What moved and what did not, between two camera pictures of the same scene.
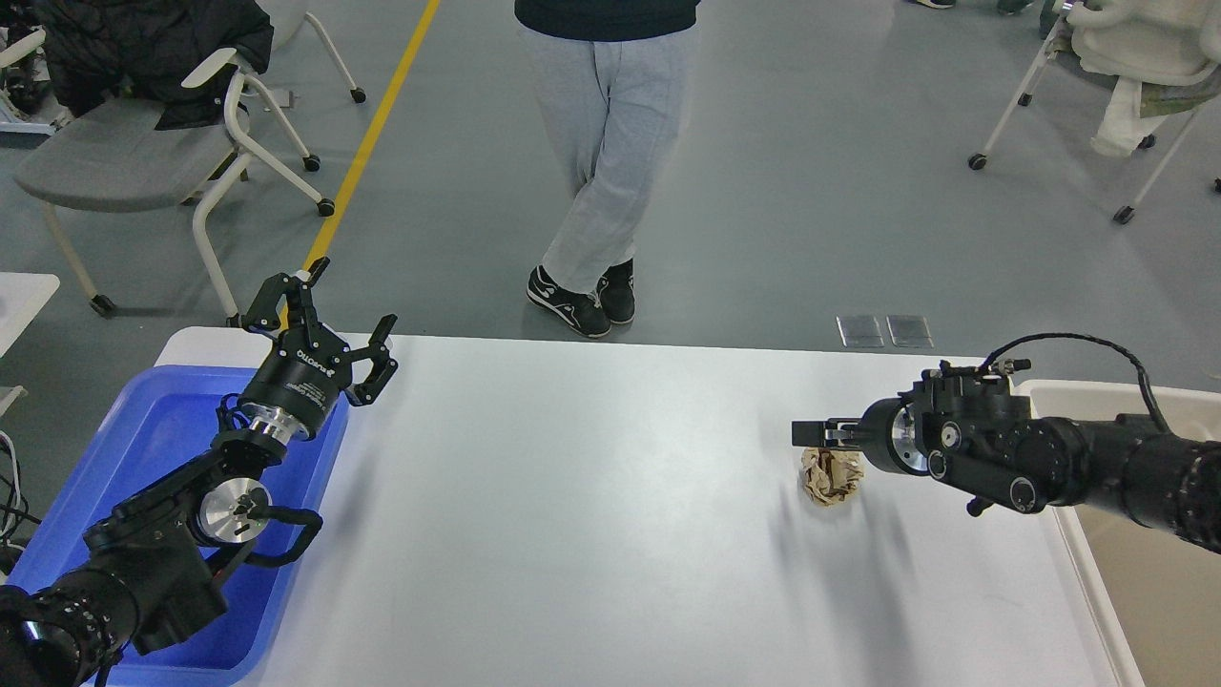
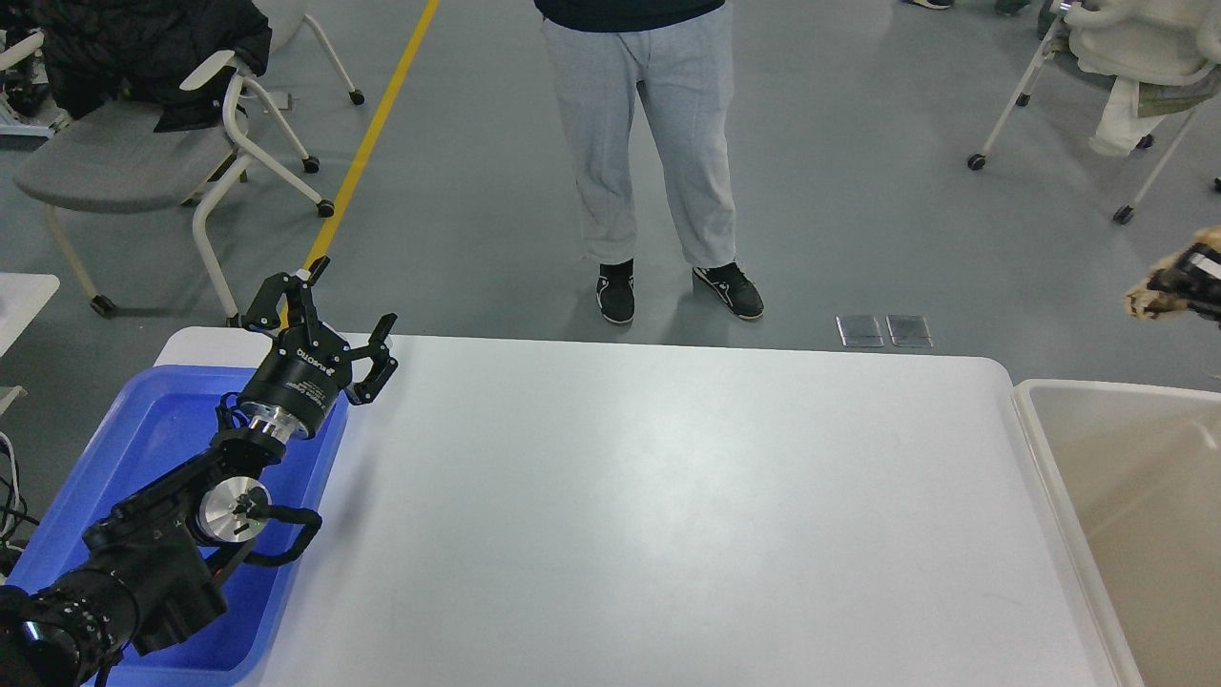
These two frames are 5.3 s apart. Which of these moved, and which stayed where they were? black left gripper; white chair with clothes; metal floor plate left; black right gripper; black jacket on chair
Moved: black right gripper
Stayed: black left gripper; black jacket on chair; metal floor plate left; white chair with clothes
